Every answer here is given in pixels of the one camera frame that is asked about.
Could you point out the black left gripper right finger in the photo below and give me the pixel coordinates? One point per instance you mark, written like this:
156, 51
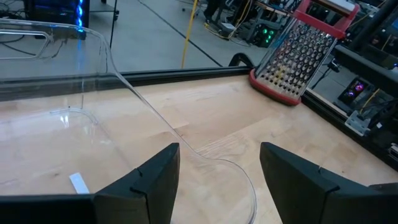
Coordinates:
295, 193

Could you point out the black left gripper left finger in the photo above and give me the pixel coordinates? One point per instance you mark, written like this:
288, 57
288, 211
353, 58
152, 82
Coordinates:
149, 193

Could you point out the clear plastic bin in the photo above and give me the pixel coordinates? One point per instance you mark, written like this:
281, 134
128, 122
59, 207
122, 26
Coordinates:
46, 140

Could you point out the red and metal box grater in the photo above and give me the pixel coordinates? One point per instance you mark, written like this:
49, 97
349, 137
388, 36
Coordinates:
295, 62

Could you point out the electronics with green lights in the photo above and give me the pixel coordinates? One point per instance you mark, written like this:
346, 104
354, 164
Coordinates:
264, 34

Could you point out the computer with blue lights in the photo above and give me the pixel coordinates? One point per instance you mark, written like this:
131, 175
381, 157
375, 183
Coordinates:
56, 12

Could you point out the black aluminium table frame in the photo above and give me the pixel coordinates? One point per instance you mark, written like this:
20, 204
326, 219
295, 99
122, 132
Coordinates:
186, 73

